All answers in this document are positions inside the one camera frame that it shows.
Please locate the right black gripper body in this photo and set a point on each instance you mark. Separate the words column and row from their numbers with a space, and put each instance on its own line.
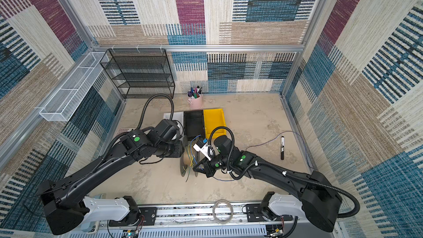
column 211, row 166

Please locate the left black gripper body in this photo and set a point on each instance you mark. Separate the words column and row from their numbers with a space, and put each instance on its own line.
column 175, row 149

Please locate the grey filament spool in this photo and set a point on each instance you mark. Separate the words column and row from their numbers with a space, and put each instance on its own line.
column 188, row 159

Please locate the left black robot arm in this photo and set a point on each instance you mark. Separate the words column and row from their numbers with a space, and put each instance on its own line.
column 66, row 203

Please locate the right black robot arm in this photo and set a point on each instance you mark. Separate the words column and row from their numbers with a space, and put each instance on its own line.
column 321, row 203

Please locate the white plastic bin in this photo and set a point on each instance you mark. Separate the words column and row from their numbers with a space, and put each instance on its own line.
column 177, row 116

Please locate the black plastic bin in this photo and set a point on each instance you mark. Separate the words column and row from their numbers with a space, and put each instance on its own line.
column 194, row 124

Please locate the clear tubing coil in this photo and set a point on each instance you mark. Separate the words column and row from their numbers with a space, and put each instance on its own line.
column 222, row 211

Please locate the yellow plastic bin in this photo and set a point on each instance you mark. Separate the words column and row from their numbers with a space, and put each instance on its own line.
column 213, row 118

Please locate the pink pen cup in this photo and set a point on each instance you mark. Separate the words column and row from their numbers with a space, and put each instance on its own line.
column 195, row 98

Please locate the black marker pen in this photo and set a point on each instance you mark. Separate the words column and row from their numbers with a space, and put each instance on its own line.
column 282, row 148

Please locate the black mesh shelf rack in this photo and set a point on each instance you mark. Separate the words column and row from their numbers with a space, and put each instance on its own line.
column 139, row 73

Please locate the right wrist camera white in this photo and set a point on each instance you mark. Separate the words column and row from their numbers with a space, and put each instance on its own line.
column 203, row 146

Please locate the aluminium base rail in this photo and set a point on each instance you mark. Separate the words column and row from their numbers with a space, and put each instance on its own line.
column 196, row 221

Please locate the white wire mesh basket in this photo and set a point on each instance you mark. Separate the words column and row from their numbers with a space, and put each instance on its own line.
column 64, row 103

